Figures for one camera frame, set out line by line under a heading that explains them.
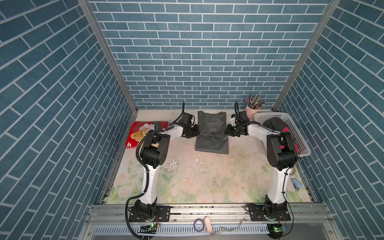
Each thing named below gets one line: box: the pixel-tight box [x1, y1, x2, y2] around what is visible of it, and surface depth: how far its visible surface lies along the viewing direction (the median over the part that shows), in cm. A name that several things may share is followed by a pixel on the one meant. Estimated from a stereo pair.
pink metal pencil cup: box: [244, 106, 260, 122], surface depth 110 cm
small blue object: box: [290, 178, 302, 190], surface depth 84 cm
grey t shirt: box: [195, 111, 229, 154], surface depth 104 cm
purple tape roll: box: [193, 218, 205, 233], surface depth 72 cm
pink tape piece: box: [205, 217, 213, 234], surface depth 70 cm
